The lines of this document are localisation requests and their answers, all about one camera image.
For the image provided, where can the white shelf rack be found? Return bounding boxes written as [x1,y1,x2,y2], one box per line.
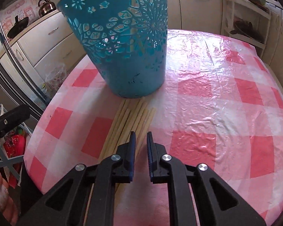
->
[223,0,273,53]

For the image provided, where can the person's left hand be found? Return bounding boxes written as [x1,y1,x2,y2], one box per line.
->
[0,163,19,225]

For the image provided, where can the blue perforated plastic basket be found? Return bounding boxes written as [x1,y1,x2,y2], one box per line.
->
[57,0,168,98]

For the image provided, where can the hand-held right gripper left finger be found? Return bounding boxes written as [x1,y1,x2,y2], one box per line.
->
[18,131,136,226]

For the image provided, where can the black wok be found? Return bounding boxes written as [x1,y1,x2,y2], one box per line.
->
[7,15,30,39]

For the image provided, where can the metal kettle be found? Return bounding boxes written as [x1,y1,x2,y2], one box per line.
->
[38,0,58,18]

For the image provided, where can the cream tall cupboards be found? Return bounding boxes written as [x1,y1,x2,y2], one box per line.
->
[166,0,227,35]

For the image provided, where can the pink patterned wall sticker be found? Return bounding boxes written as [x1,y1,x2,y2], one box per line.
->
[2,0,48,30]

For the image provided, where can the pink checkered tablecloth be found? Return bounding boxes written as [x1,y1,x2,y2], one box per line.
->
[24,29,283,226]

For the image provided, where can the bundle of wooden chopsticks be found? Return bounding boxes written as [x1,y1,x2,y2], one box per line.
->
[84,98,156,226]

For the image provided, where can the clear plastic bag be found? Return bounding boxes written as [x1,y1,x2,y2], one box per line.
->
[41,63,70,97]

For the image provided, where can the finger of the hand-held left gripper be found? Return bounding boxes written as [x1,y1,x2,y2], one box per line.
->
[0,104,31,144]

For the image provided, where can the dark bowl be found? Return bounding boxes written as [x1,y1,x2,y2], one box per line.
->
[230,21,265,42]

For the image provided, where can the red bag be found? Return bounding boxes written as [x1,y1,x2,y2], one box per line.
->
[3,132,28,159]

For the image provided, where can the grey metal frame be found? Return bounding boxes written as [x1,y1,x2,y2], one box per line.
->
[0,11,49,123]

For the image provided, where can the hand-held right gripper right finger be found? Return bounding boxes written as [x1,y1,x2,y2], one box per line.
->
[147,131,267,226]

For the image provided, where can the grey folding rack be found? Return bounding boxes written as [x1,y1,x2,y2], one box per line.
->
[0,154,23,189]

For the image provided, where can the cream kitchen drawer cabinet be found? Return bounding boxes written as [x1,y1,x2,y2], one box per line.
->
[0,9,91,104]

